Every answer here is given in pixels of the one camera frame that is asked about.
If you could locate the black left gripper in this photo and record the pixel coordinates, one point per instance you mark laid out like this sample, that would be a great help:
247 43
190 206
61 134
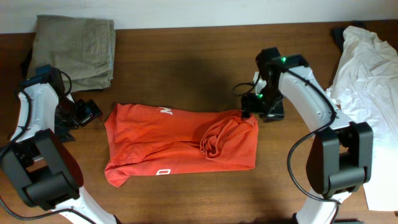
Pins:
87 110

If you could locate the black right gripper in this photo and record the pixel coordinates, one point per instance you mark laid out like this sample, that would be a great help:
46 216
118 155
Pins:
249 103

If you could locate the orange polo shirt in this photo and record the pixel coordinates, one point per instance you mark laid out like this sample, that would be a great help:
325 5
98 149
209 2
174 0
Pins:
148 141

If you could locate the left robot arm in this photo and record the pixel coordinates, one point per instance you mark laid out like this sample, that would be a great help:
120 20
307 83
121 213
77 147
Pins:
38 165

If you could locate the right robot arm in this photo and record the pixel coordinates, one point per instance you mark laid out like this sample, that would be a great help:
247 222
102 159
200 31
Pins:
341 156

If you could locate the folded olive green trousers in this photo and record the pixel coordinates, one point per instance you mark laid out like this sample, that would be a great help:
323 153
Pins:
83 48

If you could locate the white t-shirt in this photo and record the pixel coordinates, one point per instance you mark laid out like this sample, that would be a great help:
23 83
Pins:
365 88

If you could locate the black garment under white shirt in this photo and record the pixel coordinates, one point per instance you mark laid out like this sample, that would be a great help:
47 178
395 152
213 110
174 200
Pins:
337 33

